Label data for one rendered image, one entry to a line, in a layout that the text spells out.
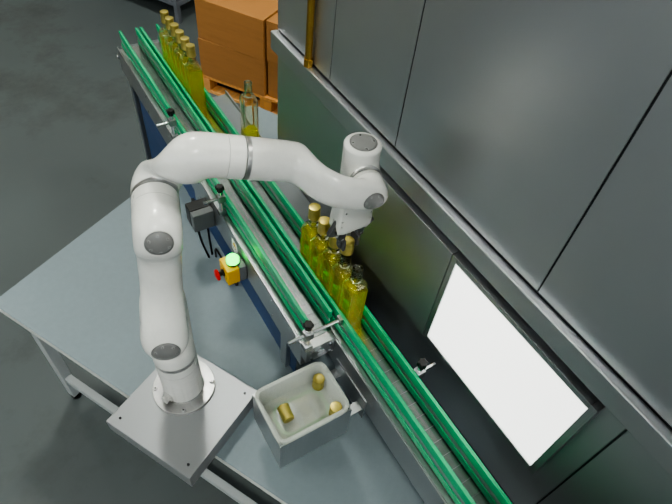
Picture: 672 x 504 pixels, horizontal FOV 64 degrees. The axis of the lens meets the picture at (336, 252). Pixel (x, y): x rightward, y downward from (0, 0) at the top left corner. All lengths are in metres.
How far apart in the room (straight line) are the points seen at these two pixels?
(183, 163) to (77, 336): 1.09
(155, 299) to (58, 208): 2.32
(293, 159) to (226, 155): 0.14
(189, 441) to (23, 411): 1.29
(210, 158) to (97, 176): 2.71
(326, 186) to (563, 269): 0.48
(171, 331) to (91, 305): 0.76
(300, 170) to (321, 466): 0.96
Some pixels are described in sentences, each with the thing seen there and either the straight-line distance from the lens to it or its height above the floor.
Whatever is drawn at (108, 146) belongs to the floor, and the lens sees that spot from 3.99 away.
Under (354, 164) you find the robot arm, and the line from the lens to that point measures 1.18.
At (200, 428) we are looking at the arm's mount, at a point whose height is 0.81.
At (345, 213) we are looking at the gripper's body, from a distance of 1.28.
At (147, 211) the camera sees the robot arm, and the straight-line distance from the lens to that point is 1.15.
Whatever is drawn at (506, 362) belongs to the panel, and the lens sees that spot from 1.28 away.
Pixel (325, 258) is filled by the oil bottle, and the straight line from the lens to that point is 1.52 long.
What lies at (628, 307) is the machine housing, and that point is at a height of 1.70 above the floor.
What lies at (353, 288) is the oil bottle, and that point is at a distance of 1.44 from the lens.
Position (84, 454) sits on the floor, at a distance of 2.70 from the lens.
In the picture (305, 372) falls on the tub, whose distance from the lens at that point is 1.59.
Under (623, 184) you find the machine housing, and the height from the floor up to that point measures 1.88.
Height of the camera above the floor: 2.40
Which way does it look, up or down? 49 degrees down
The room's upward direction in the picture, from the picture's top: 7 degrees clockwise
